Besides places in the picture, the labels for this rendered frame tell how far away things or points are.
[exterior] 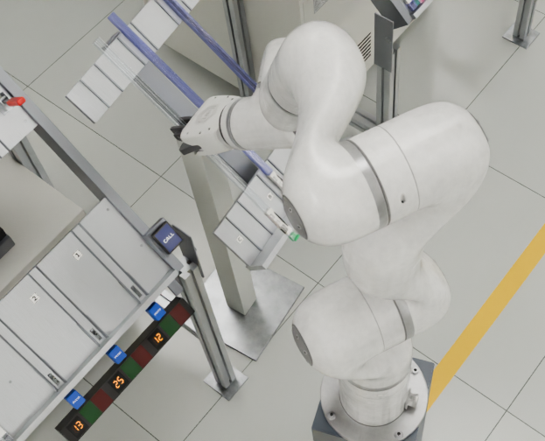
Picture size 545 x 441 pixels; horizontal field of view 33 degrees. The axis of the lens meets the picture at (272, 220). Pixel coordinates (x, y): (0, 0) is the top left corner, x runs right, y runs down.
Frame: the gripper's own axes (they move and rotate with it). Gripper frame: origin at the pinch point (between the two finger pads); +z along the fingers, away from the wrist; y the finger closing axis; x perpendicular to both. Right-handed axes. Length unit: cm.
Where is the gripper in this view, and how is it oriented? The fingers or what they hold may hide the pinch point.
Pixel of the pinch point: (185, 129)
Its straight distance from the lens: 159.5
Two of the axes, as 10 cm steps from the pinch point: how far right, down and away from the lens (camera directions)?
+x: 5.7, 6.6, 4.9
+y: -5.3, 7.5, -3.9
